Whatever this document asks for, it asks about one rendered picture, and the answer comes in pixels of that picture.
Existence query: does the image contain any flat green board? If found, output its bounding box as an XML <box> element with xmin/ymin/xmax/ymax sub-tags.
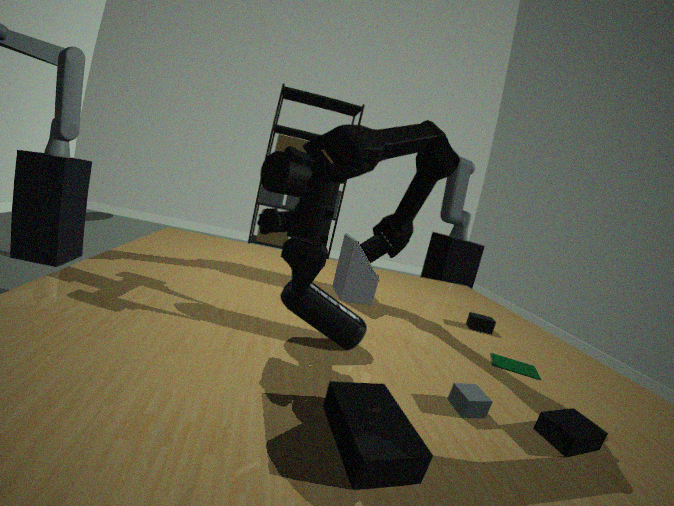
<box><xmin>491</xmin><ymin>353</ymin><xmax>541</xmax><ymax>380</ymax></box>

